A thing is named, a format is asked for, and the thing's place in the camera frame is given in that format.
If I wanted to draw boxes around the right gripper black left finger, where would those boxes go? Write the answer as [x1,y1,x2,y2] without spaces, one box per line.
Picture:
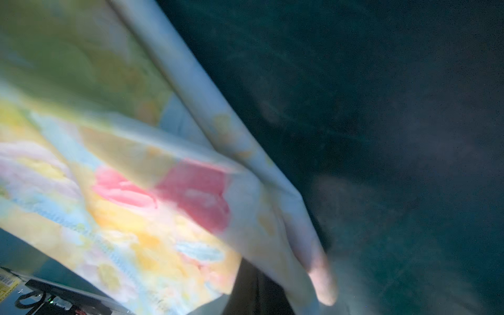
[222,259,271,315]

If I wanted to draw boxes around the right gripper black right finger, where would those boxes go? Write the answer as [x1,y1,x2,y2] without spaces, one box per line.
[269,282,295,315]

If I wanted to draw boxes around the pastel floral skirt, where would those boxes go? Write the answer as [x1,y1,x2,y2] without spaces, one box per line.
[1,1,338,314]

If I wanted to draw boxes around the aluminium rail base frame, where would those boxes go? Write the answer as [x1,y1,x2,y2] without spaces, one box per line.
[1,267,133,314]

